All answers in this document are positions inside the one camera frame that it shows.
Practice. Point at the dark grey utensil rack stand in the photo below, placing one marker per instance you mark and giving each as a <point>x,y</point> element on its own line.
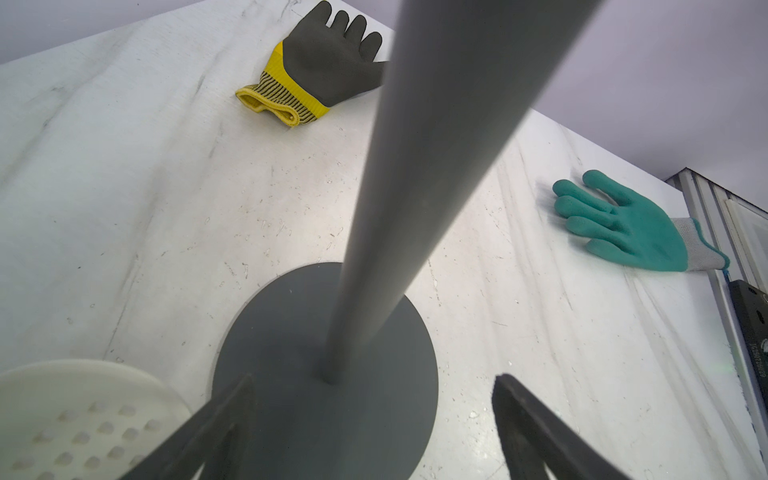
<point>344,369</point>

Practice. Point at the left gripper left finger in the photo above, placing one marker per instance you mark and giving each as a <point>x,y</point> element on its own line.
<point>211,443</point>

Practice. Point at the cream skimmer mint handle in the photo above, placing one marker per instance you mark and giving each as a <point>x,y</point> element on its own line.
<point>83,419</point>

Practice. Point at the black yellow work glove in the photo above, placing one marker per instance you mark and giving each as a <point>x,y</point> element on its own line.
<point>326,59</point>

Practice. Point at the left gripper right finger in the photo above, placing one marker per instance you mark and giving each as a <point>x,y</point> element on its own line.
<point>536,443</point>

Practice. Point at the green work glove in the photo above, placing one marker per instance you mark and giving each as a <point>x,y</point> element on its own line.
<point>626,228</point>

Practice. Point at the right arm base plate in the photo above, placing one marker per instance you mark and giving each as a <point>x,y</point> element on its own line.
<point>750,306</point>

